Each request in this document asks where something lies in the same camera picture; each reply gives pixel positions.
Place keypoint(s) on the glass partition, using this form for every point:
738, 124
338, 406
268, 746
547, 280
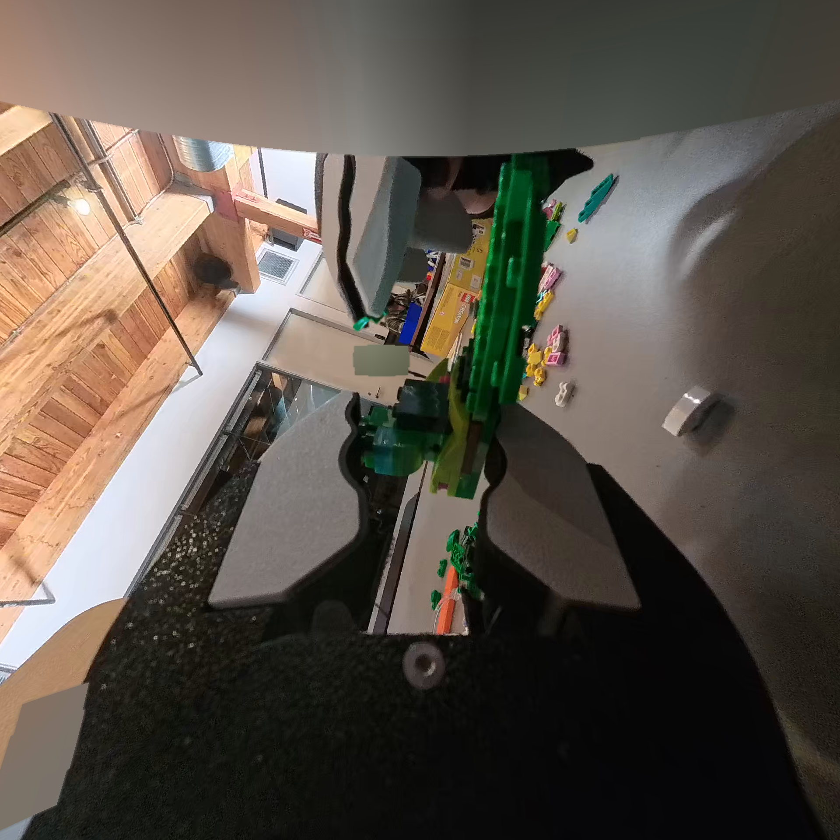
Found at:
295, 400

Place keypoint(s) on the black ceiling dome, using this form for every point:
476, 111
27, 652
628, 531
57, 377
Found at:
211, 270

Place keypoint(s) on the round wooden board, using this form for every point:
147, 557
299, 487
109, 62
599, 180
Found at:
65, 649

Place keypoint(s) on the pile of green lego pieces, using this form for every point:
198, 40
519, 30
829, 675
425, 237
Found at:
459, 548

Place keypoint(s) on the teal lego plate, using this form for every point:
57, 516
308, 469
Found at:
596, 200

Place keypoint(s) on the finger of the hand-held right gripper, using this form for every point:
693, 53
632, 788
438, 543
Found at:
384, 223
331, 216

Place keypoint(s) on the white curved lego brick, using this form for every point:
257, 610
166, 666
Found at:
686, 410

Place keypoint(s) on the yellow cardboard box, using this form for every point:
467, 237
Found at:
449, 315

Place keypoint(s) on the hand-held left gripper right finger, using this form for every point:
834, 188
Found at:
551, 525

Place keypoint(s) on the person's right hand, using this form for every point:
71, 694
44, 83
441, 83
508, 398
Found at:
479, 200

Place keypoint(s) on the orange lego piece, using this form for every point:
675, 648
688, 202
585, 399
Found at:
447, 604

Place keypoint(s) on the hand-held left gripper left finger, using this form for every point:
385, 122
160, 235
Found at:
289, 518

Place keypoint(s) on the white wall vent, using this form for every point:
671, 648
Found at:
275, 264

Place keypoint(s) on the ceiling lamp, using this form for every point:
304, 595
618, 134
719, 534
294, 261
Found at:
82, 207

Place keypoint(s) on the wooden beam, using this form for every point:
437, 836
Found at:
275, 213

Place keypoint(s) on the metal air duct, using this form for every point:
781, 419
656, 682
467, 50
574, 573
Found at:
203, 154

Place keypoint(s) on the green lego baseplate build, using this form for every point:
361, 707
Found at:
518, 262

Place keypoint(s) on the pile of pastel lego pieces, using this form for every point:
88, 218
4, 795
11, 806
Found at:
556, 338

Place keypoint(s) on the black metal rod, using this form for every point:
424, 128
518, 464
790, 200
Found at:
176, 330

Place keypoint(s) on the blue storage bin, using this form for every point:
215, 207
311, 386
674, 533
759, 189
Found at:
415, 325

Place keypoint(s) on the small white lego piece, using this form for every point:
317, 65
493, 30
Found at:
563, 394

